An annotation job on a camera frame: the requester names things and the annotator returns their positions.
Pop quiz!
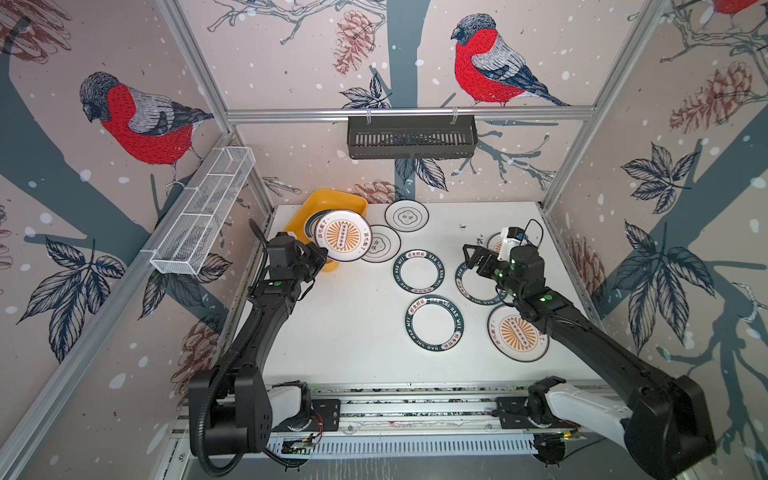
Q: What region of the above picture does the aluminium mounting rail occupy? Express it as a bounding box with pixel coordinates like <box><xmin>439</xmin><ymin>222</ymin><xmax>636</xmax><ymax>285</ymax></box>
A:
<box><xmin>170</xmin><ymin>383</ymin><xmax>670</xmax><ymax>436</ymax></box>

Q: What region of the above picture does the white plate flower emblem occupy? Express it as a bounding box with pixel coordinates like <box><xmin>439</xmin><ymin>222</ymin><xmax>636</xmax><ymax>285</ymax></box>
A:
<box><xmin>362</xmin><ymin>225</ymin><xmax>402</xmax><ymax>263</ymax></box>
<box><xmin>384</xmin><ymin>199</ymin><xmax>429</xmax><ymax>233</ymax></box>

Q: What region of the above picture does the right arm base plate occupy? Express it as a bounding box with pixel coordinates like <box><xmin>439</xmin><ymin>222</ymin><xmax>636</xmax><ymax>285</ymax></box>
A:
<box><xmin>493</xmin><ymin>396</ymin><xmax>557</xmax><ymax>430</ymax></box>

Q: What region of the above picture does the green rim lettered plate front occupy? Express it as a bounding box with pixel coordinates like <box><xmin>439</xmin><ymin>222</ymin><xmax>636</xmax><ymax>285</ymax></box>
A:
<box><xmin>404</xmin><ymin>295</ymin><xmax>465</xmax><ymax>353</ymax></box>

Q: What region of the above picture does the white plate flower emblem near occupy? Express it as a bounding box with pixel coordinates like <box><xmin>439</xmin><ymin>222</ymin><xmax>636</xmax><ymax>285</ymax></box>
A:
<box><xmin>362</xmin><ymin>225</ymin><xmax>402</xmax><ymax>263</ymax></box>

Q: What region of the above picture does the orange sunburst plate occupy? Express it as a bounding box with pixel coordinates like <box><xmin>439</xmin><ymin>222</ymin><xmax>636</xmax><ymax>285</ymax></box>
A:
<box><xmin>486</xmin><ymin>232</ymin><xmax>532</xmax><ymax>254</ymax></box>
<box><xmin>314</xmin><ymin>210</ymin><xmax>373</xmax><ymax>263</ymax></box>
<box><xmin>487</xmin><ymin>305</ymin><xmax>550</xmax><ymax>363</ymax></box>

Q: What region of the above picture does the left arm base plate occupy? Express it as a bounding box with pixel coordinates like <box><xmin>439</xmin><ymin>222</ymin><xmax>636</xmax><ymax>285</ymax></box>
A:
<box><xmin>275</xmin><ymin>399</ymin><xmax>341</xmax><ymax>433</ymax></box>

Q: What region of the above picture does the dark green rim plate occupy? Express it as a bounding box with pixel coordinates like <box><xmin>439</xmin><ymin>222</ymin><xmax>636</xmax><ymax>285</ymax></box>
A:
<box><xmin>304</xmin><ymin>210</ymin><xmax>328</xmax><ymax>240</ymax></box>

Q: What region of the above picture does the yellow plastic bin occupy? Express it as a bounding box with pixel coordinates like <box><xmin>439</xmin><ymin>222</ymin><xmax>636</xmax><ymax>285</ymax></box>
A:
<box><xmin>285</xmin><ymin>189</ymin><xmax>368</xmax><ymax>272</ymax></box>

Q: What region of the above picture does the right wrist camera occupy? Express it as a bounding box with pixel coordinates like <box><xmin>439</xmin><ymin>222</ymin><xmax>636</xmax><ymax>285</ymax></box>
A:
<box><xmin>498</xmin><ymin>227</ymin><xmax>526</xmax><ymax>261</ymax></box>

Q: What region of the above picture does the black hanging wire basket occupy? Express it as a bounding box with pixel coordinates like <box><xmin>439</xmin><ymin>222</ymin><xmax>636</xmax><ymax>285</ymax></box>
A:
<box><xmin>347</xmin><ymin>115</ymin><xmax>478</xmax><ymax>160</ymax></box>

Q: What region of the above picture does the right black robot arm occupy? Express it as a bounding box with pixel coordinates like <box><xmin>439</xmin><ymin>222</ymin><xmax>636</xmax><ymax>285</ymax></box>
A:
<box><xmin>462</xmin><ymin>244</ymin><xmax>717</xmax><ymax>479</ymax></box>

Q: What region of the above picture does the white plate flower emblem far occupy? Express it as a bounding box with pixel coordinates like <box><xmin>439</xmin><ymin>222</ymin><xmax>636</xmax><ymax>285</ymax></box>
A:
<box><xmin>384</xmin><ymin>199</ymin><xmax>429</xmax><ymax>233</ymax></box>

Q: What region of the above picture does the white mesh wire shelf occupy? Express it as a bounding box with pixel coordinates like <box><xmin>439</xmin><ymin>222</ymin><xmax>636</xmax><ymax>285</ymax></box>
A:
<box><xmin>150</xmin><ymin>146</ymin><xmax>255</xmax><ymax>275</ymax></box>

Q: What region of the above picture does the green rim lettered plate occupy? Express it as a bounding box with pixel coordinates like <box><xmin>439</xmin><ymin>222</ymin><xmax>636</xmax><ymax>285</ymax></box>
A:
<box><xmin>454</xmin><ymin>262</ymin><xmax>505</xmax><ymax>306</ymax></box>
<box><xmin>392</xmin><ymin>249</ymin><xmax>445</xmax><ymax>294</ymax></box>
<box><xmin>404</xmin><ymin>295</ymin><xmax>465</xmax><ymax>353</ymax></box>

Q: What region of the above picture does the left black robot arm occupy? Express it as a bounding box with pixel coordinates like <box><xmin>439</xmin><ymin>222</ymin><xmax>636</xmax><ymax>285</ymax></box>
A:
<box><xmin>188</xmin><ymin>221</ymin><xmax>327</xmax><ymax>478</ymax></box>

